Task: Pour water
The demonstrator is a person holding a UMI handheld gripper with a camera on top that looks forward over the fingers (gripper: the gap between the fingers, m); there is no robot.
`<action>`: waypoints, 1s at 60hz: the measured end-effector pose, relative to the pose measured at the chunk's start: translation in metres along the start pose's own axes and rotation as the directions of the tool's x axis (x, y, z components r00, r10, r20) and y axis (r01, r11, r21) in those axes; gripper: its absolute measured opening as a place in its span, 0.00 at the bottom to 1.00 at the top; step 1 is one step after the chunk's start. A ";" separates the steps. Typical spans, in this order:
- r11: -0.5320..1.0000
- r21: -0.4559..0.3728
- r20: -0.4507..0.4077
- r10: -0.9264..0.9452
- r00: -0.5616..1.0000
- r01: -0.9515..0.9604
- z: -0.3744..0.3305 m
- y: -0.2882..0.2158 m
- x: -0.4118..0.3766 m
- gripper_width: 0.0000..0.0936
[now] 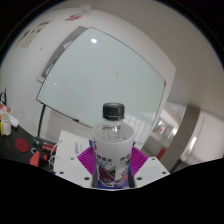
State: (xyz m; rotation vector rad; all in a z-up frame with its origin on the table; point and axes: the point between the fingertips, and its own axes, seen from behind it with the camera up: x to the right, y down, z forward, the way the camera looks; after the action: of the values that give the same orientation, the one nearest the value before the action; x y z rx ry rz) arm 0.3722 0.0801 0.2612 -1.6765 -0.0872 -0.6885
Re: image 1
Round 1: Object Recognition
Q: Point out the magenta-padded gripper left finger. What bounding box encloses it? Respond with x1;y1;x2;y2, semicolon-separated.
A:
54;146;98;189

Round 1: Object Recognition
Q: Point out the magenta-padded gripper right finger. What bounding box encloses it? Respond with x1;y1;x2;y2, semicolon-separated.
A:
127;146;171;189

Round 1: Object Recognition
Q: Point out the clear black-capped drink bottle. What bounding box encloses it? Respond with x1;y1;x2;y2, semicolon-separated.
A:
90;102;135;190

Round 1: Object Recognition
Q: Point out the blue and white cardboard box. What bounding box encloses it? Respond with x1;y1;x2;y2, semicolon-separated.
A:
53;129;93;173

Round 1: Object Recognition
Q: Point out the red and black handheld tool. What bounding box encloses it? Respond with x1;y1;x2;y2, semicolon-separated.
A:
29;136;58;168

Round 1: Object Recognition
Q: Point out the flat round red coaster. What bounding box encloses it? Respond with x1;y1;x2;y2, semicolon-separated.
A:
15;137;30;154

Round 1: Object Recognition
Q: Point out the large whiteboard on stand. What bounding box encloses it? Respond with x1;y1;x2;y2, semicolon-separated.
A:
35;26;167;144

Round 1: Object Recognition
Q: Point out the white cable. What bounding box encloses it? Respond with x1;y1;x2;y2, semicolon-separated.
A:
49;141;64;171

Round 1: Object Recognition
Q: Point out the grey wall bulletin board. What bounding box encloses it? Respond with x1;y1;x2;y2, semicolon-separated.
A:
36;25;88;84

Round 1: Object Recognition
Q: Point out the large white wall poster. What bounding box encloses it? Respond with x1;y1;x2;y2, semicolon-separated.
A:
18;20;51;48

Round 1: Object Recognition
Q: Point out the red wall sign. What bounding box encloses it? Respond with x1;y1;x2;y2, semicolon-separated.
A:
64;13;81;23

